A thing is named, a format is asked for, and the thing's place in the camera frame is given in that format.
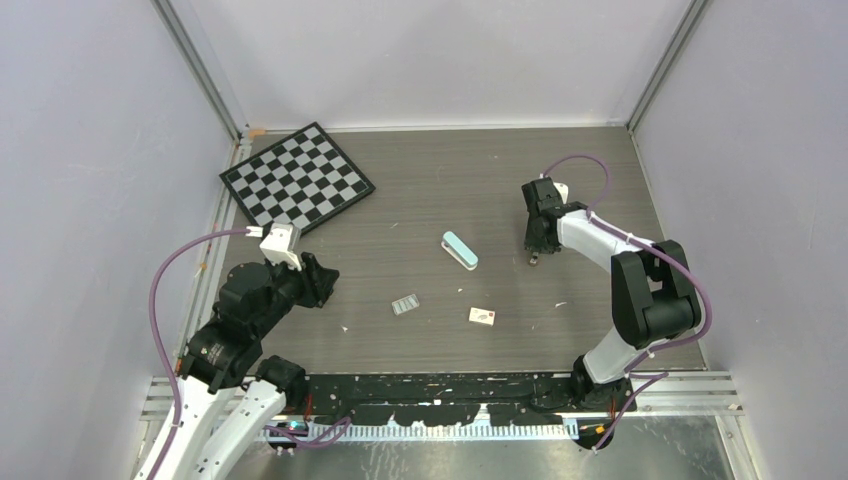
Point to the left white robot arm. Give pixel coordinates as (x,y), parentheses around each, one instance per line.
(227,391)

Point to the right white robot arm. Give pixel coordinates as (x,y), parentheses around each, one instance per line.
(653,300)

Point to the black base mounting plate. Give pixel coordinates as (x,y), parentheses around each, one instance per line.
(448,399)

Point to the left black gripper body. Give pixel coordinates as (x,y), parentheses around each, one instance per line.
(302,286)

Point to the black white chessboard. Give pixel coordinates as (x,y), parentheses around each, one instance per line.
(304,179)

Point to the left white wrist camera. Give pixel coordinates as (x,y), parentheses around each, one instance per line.
(278,242)

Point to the small white staple box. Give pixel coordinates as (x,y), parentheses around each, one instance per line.
(481,316)

